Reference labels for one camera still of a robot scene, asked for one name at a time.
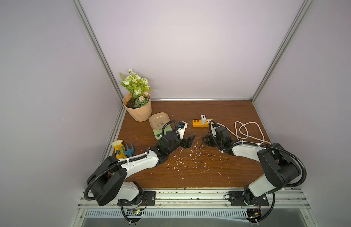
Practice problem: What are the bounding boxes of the white USB charger adapter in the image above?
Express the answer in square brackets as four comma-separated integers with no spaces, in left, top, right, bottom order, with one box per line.
[201,114,208,125]

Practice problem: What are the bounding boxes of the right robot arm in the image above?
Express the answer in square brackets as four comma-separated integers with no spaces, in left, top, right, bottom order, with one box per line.
[202,124,307,201]

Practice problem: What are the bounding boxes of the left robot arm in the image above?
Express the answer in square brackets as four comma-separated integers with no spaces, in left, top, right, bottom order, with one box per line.
[83,121,195,206]

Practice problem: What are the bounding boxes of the green electronic scale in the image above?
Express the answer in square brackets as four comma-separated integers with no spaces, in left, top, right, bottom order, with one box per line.
[153,125,172,140]

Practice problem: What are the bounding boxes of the orange power strip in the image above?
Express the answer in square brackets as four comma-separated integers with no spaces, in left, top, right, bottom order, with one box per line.
[192,119,212,128]

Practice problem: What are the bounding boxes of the beige panda bowl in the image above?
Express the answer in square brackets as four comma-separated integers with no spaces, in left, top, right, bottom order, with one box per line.
[149,112,170,130]

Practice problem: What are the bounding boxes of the peach flower pot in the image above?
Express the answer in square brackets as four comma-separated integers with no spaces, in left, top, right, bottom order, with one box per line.
[123,93,152,122]

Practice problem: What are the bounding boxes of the blue plastic tool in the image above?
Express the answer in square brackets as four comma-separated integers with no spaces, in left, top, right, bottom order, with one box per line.
[122,143,135,157]

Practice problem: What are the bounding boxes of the artificial green white flowers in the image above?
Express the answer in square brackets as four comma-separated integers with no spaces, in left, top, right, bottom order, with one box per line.
[119,69,152,108]

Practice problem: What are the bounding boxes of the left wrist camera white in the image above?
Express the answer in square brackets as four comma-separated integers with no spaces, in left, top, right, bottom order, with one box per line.
[176,121,188,140]

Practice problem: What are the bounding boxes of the white power strip cord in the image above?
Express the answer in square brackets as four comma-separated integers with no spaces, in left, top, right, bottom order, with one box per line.
[213,121,272,145]

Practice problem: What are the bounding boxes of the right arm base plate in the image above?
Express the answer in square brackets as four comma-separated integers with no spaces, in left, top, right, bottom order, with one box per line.
[224,191,270,207]

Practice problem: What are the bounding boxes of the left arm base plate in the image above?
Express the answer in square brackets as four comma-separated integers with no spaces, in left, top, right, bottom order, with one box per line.
[118,191,156,207]

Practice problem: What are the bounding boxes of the aluminium front rail frame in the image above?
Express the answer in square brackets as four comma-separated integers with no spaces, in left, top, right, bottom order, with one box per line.
[70,188,320,227]

